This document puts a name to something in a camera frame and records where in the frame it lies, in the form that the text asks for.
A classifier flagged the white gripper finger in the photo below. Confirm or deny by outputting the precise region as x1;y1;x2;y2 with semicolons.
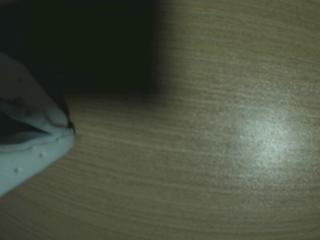
0;51;76;134
0;130;76;199

